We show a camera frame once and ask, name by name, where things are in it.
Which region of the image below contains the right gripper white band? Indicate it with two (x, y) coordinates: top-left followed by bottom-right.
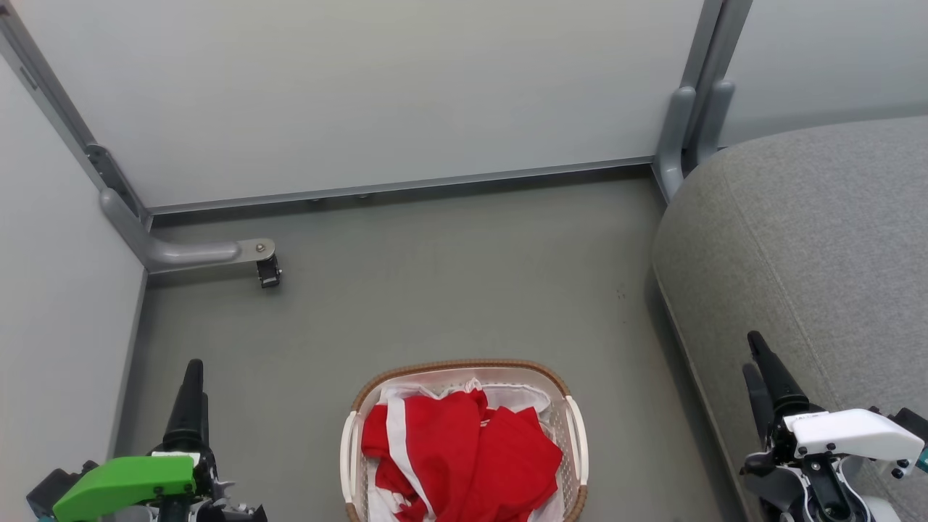
(739, 331), (927, 522)

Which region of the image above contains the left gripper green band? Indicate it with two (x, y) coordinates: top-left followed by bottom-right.
(52, 359), (268, 522)

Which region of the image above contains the red and white garment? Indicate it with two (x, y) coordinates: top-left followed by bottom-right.
(360, 377), (565, 522)

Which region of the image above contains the grey fabric sofa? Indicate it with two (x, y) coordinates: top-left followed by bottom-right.
(651, 116), (928, 522)

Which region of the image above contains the grey partition foot with caster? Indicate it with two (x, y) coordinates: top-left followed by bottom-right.
(100, 187), (278, 275)

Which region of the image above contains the white laundry basket brown rim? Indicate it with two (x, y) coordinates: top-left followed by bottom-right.
(339, 359), (589, 522)

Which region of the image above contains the grey curved partition foot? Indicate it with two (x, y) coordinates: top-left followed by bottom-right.
(696, 78), (736, 169)
(652, 86), (698, 202)

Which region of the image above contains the grey partition base rail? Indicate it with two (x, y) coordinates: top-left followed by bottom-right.
(107, 270), (150, 459)
(149, 156), (657, 216)

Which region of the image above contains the grey double partition post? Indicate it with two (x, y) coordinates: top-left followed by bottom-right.
(680, 0), (755, 171)

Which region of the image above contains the grey partition post with bracket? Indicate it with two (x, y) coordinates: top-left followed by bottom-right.
(0, 0), (153, 233)

